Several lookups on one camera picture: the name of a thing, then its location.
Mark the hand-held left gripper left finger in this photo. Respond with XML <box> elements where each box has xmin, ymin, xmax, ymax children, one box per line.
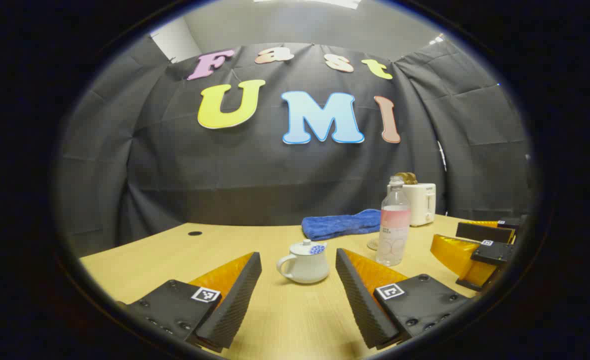
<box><xmin>117</xmin><ymin>251</ymin><xmax>263</xmax><ymax>351</ymax></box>

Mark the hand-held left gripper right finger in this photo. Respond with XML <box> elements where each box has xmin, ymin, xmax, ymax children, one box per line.
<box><xmin>335</xmin><ymin>248</ymin><xmax>476</xmax><ymax>351</ymax></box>

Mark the white teacup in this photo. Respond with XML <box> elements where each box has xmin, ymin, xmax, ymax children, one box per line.
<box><xmin>276</xmin><ymin>247</ymin><xmax>331</xmax><ymax>285</ymax></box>

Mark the clear plastic water bottle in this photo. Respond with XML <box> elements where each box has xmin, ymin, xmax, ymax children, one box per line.
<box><xmin>376</xmin><ymin>175</ymin><xmax>412</xmax><ymax>267</ymax></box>

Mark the white toaster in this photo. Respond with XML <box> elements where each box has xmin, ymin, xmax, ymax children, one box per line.
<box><xmin>387</xmin><ymin>183</ymin><xmax>437</xmax><ymax>227</ymax></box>

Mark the blue towel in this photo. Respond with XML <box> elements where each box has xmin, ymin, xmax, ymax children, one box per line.
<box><xmin>301</xmin><ymin>209</ymin><xmax>382</xmax><ymax>241</ymax></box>

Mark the black backdrop cloth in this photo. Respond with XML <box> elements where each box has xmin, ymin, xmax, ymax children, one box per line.
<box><xmin>57</xmin><ymin>42</ymin><xmax>533</xmax><ymax>256</ymax></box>

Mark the ceiling light panel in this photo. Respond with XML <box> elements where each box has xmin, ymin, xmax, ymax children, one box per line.
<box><xmin>252</xmin><ymin>0</ymin><xmax>363</xmax><ymax>10</ymax></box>

